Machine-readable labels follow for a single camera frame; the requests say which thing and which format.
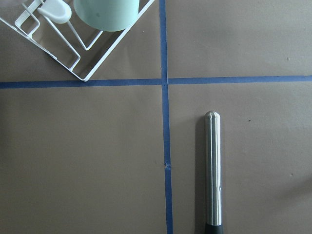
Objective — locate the mint green plastic cup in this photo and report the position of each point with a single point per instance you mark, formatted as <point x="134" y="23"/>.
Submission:
<point x="107" y="15"/>

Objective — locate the white wire cup rack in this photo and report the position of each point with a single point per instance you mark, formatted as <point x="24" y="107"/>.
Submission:
<point x="55" y="29"/>

